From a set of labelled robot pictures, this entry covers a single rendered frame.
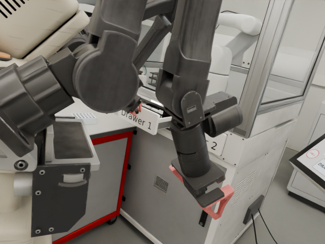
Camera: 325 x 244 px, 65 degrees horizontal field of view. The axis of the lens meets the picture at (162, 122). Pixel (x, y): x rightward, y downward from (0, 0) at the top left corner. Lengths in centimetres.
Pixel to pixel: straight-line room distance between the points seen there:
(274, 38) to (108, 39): 90
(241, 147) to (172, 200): 56
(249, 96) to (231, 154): 28
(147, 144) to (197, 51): 122
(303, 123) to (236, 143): 325
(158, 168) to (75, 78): 126
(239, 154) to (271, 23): 56
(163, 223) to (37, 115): 140
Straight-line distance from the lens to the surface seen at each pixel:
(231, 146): 122
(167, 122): 136
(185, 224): 155
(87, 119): 145
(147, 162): 159
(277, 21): 114
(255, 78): 114
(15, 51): 47
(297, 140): 446
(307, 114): 438
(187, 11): 38
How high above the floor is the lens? 130
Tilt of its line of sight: 19 degrees down
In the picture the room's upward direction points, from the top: 11 degrees clockwise
